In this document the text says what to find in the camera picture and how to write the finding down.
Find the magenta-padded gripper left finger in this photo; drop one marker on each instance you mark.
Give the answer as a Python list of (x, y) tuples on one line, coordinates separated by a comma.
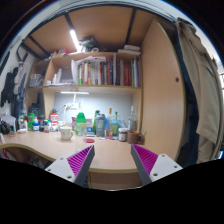
[(78, 163)]

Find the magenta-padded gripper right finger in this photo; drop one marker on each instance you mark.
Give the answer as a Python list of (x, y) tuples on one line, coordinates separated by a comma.
[(146, 161)]

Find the clear green-capped drink bottle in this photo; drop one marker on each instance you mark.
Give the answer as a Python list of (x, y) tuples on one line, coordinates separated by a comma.
[(80, 126)]

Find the flat round red coaster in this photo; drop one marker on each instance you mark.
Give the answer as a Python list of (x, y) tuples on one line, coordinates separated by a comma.
[(89, 140)]

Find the white-lidded brown jar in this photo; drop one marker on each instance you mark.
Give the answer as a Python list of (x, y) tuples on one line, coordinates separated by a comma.
[(123, 135)]

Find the blue and white carton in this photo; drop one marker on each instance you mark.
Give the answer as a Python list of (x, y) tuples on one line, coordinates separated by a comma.
[(89, 128)]

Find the tall clear glass bottle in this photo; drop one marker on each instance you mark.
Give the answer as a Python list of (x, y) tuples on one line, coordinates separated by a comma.
[(132, 121)]

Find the grey shaker bottle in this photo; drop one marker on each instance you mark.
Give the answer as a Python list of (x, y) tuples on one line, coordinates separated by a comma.
[(100, 126)]

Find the dark green bottle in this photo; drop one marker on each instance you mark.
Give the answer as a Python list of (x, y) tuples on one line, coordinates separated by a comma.
[(95, 120)]

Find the gold-capped glass bottle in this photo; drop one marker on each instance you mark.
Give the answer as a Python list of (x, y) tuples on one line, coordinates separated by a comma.
[(109, 125)]

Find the red and white can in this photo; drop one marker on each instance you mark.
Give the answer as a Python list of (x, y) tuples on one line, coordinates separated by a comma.
[(53, 118)]

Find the blue-capped white bottle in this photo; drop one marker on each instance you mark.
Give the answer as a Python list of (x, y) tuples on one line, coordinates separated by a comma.
[(36, 125)]

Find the green plastic container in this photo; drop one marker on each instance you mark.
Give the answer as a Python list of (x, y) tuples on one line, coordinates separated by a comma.
[(30, 120)]

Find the under-shelf strip lamp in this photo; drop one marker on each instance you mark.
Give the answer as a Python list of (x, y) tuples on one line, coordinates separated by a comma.
[(74, 92)]

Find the beige hanging coat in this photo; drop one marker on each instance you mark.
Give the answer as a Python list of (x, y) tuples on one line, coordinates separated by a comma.
[(201, 93)]

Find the dark hanging clothes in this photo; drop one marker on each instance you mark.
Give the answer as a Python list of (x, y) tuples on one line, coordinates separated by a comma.
[(8, 86)]

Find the ceiling tube lamp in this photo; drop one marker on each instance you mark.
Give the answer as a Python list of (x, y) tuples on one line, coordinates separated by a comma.
[(74, 39)]

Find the white wall power strip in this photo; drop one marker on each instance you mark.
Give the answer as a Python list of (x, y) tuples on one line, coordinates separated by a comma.
[(73, 106)]

